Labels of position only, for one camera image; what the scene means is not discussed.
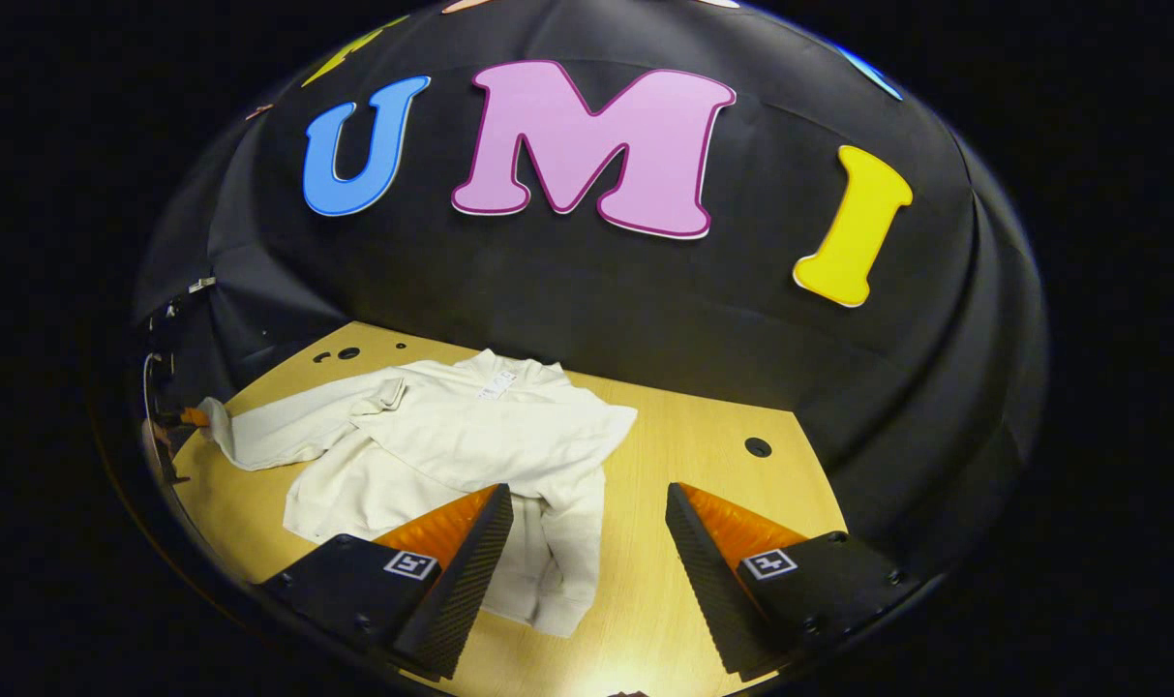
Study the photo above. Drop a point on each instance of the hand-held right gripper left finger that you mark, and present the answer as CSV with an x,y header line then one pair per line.
x,y
470,571

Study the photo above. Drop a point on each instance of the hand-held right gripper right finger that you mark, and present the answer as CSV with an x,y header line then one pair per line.
x,y
703,571

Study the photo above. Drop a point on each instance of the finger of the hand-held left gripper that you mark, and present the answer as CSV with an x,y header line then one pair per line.
x,y
195,417

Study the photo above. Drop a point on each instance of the white sweatshirt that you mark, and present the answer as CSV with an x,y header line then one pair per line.
x,y
451,436

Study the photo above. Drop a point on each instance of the small white cloth tag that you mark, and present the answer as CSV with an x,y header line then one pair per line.
x,y
201,284

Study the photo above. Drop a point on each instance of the black backdrop cloth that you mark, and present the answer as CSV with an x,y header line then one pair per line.
x,y
596,290

